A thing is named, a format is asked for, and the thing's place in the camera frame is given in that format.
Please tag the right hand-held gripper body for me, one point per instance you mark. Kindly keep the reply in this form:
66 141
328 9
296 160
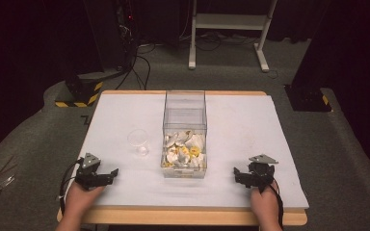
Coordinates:
260 171

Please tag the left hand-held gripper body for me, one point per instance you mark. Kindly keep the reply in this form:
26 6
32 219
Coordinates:
89 174

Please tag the clear plastic cup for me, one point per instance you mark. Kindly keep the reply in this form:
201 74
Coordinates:
138 141

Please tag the pile of white yellow pieces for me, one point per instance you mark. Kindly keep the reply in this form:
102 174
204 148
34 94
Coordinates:
183 150

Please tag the clear plastic box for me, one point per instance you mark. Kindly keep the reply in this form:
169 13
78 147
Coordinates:
185 122

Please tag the person's left hand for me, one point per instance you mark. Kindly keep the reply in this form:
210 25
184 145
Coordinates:
80 199

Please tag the person's right hand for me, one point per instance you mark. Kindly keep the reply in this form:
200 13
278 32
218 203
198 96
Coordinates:
265 205

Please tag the white table mat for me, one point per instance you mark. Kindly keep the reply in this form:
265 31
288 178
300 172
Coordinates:
237 134

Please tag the wooden table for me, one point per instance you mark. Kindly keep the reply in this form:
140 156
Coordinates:
179 216

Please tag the black yellow striped stand base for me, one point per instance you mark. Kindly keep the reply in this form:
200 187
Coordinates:
83 93

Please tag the black equipment rack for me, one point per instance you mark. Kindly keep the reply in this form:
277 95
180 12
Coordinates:
109 32

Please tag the white metal stand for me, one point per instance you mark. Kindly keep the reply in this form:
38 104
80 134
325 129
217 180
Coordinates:
228 21

